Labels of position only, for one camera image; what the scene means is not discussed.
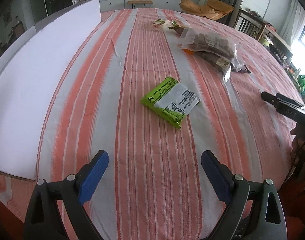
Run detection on clear bag brown cubes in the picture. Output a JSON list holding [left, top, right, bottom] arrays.
[[179, 28, 245, 82]]

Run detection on green white snack packet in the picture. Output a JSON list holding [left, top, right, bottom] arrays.
[[140, 76, 200, 129]]

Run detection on small red green snack pack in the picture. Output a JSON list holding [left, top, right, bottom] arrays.
[[152, 18, 173, 30]]

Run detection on red white striped tablecloth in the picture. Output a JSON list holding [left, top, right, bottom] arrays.
[[0, 9, 301, 239]]

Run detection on dark wooden chair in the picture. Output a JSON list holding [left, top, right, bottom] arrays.
[[234, 8, 266, 41]]

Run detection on orange lounge chair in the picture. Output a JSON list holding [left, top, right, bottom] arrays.
[[180, 0, 234, 21]]

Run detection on large white cardboard box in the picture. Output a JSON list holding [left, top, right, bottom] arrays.
[[0, 0, 101, 180]]

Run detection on white tv cabinet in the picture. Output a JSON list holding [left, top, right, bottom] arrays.
[[100, 0, 181, 12]]

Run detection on small wooden bench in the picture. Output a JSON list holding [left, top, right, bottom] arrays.
[[127, 0, 153, 9]]

